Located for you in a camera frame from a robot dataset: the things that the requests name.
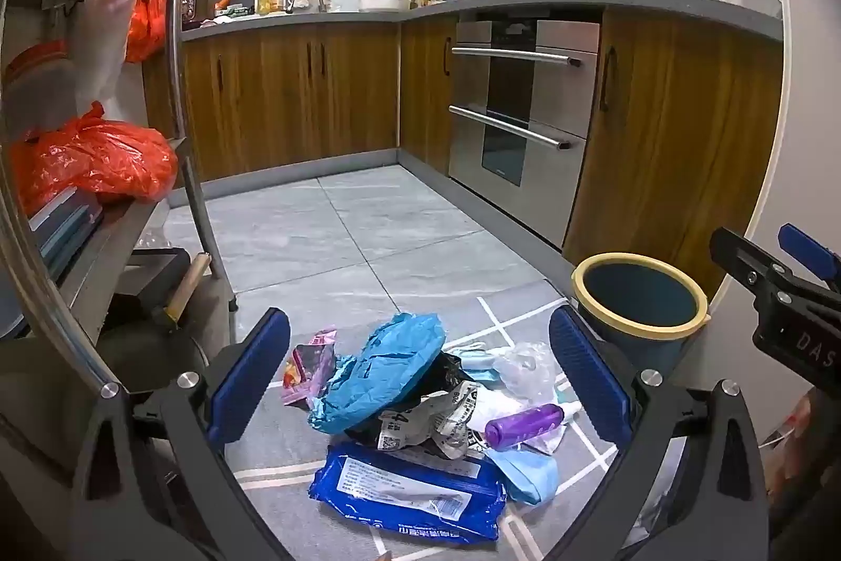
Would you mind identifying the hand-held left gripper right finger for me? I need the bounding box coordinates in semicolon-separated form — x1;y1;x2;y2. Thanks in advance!
545;304;770;561

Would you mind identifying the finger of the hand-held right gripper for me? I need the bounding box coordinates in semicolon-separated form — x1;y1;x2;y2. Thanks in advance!
778;223;841;294
710;227;799;305

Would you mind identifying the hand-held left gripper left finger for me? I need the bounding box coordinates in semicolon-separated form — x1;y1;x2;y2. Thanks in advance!
69;307;296;561

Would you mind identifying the pink snack wrapper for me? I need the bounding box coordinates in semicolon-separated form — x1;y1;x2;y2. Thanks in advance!
281;326;337;411

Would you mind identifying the clear plastic bag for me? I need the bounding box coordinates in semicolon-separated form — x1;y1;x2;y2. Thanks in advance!
493;341;559;404

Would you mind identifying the purple tube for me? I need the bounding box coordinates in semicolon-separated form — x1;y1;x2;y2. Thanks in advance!
484;402;582;452

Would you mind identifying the blue bin with yellow rim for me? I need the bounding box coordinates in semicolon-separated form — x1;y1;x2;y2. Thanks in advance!
570;252;714;379

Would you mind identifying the blue face mask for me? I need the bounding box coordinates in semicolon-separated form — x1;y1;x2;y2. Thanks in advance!
486;448;559;506
447;341;507;384

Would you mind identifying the blue plastic bag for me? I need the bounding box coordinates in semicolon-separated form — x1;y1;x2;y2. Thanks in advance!
307;312;448;436

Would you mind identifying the black plastic bag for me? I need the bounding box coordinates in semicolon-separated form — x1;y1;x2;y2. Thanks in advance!
342;351;475;450

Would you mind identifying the white printed wrapper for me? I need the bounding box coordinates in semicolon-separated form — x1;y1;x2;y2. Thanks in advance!
377;380;487;460

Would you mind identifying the blue wet wipes packet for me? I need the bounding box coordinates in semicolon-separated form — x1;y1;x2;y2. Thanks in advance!
309;441;508;547

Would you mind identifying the grey mat with white lines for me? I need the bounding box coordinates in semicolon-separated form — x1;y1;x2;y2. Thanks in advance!
230;272;632;561

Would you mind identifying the wooden base cabinet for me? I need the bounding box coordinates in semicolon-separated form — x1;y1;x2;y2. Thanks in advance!
141;18;402;184
563;5;786;299
398;15;459;176

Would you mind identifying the grey refrigerator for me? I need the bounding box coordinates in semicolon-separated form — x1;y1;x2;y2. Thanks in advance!
710;0;841;299

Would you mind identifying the blue flat box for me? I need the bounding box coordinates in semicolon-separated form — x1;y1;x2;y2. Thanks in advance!
26;186;106;279

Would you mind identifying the stainless steel built-in oven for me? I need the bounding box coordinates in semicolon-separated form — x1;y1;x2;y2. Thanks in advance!
448;18;602;250

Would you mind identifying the large orange plastic bag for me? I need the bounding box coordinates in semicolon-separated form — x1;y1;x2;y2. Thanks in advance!
9;101;178;213

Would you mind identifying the translucent white plastic bag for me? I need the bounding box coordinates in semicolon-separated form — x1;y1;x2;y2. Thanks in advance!
69;0;136;115

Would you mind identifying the container with orange lid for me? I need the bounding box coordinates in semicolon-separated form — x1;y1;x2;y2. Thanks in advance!
0;42;76;131

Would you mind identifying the small orange plastic bag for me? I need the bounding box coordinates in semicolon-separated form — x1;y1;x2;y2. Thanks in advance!
115;0;168;64

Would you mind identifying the black pan with wooden handle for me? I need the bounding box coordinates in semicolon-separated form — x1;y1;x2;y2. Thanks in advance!
98;252;221;404

